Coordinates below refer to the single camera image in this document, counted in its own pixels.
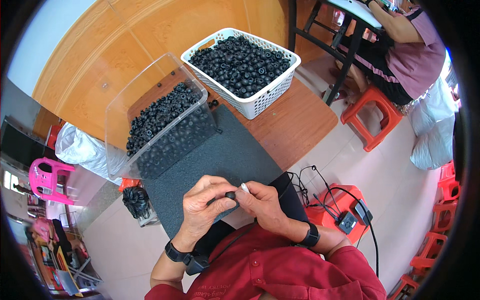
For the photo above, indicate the person's left hand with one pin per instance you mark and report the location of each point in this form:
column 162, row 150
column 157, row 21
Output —
column 197, row 210

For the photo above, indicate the person's right hand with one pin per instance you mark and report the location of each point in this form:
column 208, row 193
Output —
column 268, row 210

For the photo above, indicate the small white tool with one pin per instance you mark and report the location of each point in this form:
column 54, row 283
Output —
column 245, row 187

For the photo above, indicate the black rubber bead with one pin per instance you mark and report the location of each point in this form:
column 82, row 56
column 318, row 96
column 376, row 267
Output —
column 230, row 195

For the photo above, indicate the black wrist band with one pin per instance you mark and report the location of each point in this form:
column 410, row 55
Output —
column 180, row 255
column 311, row 235

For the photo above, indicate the person's body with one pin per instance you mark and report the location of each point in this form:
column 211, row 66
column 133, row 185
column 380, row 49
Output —
column 277, row 270

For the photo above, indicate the black plastic bag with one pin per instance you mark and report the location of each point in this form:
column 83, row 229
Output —
column 135, row 201

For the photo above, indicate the red plastic stool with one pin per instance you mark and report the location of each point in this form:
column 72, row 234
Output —
column 375, row 112
column 330, row 221

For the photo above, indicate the dark grey work mat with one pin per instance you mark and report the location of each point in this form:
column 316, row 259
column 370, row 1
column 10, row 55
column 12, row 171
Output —
column 225, row 153

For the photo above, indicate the orange plastic bag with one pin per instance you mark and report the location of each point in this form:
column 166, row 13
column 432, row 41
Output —
column 128, row 183

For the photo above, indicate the small black square box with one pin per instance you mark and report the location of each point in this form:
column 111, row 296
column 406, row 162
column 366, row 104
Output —
column 347, row 222

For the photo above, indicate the heap of black rubber beads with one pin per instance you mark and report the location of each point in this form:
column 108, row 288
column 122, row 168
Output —
column 168, row 127

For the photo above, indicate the black power adapter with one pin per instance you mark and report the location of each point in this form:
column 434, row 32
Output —
column 363, row 212

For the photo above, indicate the loose black bead pair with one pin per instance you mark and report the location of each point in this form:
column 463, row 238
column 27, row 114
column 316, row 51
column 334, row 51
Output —
column 212, row 103

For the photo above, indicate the clear plastic bin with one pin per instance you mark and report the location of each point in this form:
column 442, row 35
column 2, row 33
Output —
column 150, row 112

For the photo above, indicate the white plastic basket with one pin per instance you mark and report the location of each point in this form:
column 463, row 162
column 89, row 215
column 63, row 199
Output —
column 258, row 101

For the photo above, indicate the white plastic sack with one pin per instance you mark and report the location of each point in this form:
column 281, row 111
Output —
column 82, row 150

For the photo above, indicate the pile of black rubber beads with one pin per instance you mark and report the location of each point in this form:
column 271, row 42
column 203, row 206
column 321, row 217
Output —
column 240, row 65

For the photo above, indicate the cluttered shelf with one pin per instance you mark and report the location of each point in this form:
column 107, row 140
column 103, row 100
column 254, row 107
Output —
column 56, row 255

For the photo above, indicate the pink plastic chair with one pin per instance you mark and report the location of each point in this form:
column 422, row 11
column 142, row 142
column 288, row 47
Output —
column 48, row 180

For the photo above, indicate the stack of red stools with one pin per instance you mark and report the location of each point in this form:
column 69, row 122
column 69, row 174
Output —
column 442, row 217

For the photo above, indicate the heap of white sacks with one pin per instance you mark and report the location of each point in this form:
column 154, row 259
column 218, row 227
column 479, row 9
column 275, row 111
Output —
column 435, row 127

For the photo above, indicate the black metal frame table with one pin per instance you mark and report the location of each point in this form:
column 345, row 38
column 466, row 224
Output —
column 348, row 48

